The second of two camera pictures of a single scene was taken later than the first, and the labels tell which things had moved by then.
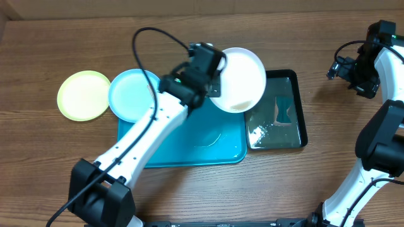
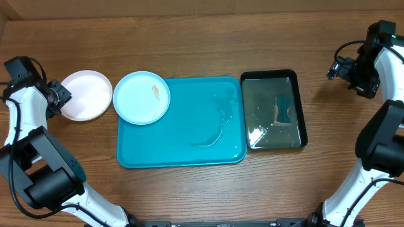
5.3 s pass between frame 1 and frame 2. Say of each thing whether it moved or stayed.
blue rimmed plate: stayed
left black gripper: moved
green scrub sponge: stayed
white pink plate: moved
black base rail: stayed
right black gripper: stayed
